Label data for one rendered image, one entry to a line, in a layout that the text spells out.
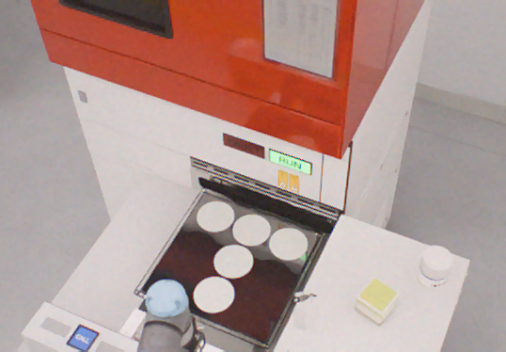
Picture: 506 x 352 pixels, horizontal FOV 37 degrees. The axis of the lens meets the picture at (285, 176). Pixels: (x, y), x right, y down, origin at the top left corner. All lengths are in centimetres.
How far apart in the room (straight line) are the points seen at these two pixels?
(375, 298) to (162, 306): 56
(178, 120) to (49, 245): 134
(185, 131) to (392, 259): 63
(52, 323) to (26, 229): 144
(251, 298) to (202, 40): 65
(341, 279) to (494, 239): 144
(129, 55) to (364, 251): 75
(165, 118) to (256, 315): 57
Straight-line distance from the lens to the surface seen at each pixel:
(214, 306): 188
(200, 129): 195
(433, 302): 184
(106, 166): 234
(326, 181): 187
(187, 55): 170
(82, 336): 182
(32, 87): 383
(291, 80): 160
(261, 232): 199
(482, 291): 304
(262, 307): 187
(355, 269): 186
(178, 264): 195
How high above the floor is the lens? 253
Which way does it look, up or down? 51 degrees down
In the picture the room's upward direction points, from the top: straight up
